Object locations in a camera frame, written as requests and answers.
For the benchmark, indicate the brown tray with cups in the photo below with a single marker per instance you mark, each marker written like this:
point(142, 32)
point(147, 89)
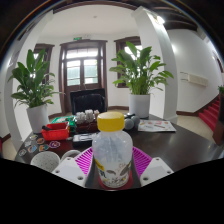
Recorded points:
point(85, 125)

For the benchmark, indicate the green plant in white pot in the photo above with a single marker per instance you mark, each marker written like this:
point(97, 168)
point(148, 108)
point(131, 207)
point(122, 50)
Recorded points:
point(37, 118)
point(139, 105)

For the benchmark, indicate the white wall radiator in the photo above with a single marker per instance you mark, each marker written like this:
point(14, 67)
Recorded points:
point(195, 80)

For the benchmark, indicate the dark wooden glazed door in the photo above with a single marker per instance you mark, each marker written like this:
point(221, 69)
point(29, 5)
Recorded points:
point(83, 71)

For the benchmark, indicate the dark wooden framed window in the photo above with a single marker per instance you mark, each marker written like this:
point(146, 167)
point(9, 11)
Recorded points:
point(120, 50)
point(48, 53)

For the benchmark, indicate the green exit sign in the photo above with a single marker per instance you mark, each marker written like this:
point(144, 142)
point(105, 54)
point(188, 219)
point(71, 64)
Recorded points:
point(77, 38)

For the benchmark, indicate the red plastic box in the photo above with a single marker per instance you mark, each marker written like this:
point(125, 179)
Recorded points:
point(55, 133)

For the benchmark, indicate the white speckled mug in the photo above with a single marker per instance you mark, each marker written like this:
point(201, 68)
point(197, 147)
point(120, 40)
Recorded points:
point(45, 161)

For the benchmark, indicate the clear bottle with yellow cap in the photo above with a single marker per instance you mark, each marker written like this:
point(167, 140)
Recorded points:
point(111, 153)

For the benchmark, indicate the white printed paper sheet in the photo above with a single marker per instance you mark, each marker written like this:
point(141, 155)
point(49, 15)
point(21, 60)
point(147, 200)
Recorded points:
point(156, 126)

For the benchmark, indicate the green box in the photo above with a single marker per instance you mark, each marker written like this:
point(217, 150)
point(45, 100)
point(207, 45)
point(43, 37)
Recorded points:
point(63, 118)

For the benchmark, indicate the red carpeted staircase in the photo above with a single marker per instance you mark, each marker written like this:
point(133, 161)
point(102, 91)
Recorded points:
point(210, 115)

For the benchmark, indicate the black chair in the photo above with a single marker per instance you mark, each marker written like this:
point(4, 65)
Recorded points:
point(88, 101)

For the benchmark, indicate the round colourful sticker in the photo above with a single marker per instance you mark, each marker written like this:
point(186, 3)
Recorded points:
point(32, 149)
point(33, 136)
point(55, 144)
point(43, 147)
point(40, 140)

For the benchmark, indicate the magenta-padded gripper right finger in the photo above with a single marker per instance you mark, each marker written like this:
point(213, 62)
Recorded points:
point(156, 170)

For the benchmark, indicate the flat black device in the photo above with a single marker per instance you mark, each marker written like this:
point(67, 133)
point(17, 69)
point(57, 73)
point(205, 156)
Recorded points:
point(83, 137)

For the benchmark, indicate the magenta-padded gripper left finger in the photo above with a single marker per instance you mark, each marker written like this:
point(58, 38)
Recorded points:
point(68, 170)

